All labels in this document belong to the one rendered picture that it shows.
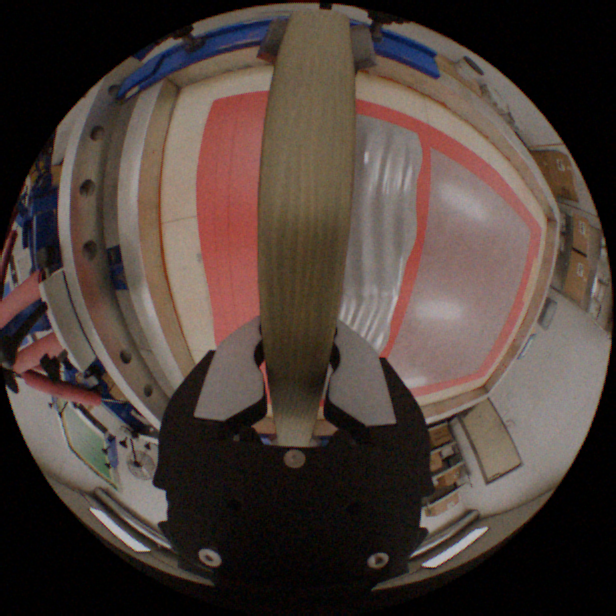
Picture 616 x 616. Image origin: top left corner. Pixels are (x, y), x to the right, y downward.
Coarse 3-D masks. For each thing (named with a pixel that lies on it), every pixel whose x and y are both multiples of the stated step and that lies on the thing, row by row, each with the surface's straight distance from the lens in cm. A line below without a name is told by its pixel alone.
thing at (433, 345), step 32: (224, 288) 19; (256, 288) 18; (224, 320) 21; (416, 320) 23; (448, 320) 27; (480, 320) 35; (512, 320) 50; (384, 352) 24; (416, 352) 27; (448, 352) 33; (480, 352) 44; (416, 384) 35; (448, 384) 44
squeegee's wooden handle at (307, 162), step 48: (288, 48) 10; (336, 48) 10; (288, 96) 7; (336, 96) 7; (288, 144) 6; (336, 144) 6; (288, 192) 5; (336, 192) 5; (288, 240) 5; (336, 240) 5; (288, 288) 6; (336, 288) 6; (288, 336) 7; (288, 384) 9; (288, 432) 14
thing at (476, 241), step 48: (240, 96) 22; (240, 144) 18; (432, 144) 23; (240, 192) 17; (432, 192) 21; (480, 192) 28; (240, 240) 17; (432, 240) 21; (480, 240) 27; (528, 240) 45; (432, 288) 22; (480, 288) 30
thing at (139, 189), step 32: (192, 64) 26; (224, 64) 25; (256, 64) 25; (384, 64) 24; (160, 96) 25; (448, 96) 27; (128, 128) 26; (160, 128) 24; (480, 128) 32; (128, 160) 23; (160, 160) 23; (512, 160) 39; (128, 192) 21; (160, 192) 22; (544, 192) 47; (128, 224) 21; (160, 224) 22; (128, 256) 21; (160, 256) 21; (544, 256) 59; (160, 288) 21; (544, 288) 58; (160, 320) 22; (160, 352) 25; (512, 352) 60
